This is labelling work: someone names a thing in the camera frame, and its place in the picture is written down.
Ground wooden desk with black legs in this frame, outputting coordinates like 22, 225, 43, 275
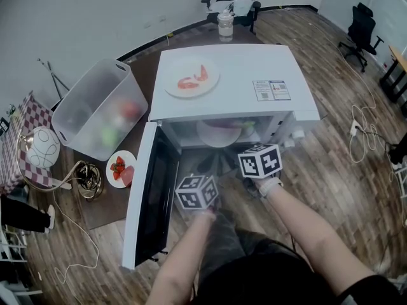
379, 44, 407, 105

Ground person's left forearm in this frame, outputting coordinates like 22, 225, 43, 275
144, 208, 218, 305

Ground thick white floor cable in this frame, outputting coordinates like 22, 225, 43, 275
333, 39, 390, 163

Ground white wristband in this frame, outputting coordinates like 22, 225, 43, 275
258, 177, 284, 199

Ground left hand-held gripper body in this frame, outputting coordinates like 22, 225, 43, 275
175, 174, 221, 212

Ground empty black office chair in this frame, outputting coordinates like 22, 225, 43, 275
337, 2, 385, 73

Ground curled red shrimp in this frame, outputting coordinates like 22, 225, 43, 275
177, 77, 200, 90

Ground pink meat slice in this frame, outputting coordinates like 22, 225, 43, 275
120, 165, 136, 187

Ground purple eggplant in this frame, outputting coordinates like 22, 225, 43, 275
208, 120, 256, 130

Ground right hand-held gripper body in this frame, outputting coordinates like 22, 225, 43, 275
237, 142, 284, 197

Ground white plate with shrimps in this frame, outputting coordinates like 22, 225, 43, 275
163, 55, 221, 99

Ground small white plate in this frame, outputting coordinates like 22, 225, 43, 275
106, 150, 138, 189

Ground white globe lamp gold stand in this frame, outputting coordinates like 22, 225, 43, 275
15, 126, 104, 202

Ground white metal shelf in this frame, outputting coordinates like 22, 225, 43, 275
0, 223, 43, 300

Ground translucent plastic storage bin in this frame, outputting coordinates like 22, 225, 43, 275
51, 58, 149, 162

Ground red strawberries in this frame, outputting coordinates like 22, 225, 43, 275
109, 156, 126, 181

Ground white microwave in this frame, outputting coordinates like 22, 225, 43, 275
122, 44, 321, 270

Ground long red shrimp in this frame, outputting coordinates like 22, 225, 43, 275
191, 64, 210, 82

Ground black office chair with clothes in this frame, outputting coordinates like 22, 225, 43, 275
200, 0, 262, 35

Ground person's right forearm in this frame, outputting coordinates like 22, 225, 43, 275
266, 186, 384, 300

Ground person's grey patterned trousers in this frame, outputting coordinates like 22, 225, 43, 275
196, 201, 249, 281

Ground thin white floor cable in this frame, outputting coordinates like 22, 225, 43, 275
52, 187, 100, 298

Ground white plate under eggplant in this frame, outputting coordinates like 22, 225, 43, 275
195, 119, 243, 148

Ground folded grey tripod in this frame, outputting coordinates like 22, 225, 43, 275
36, 58, 71, 100

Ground person's black shirt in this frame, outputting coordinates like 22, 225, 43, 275
194, 229, 407, 305

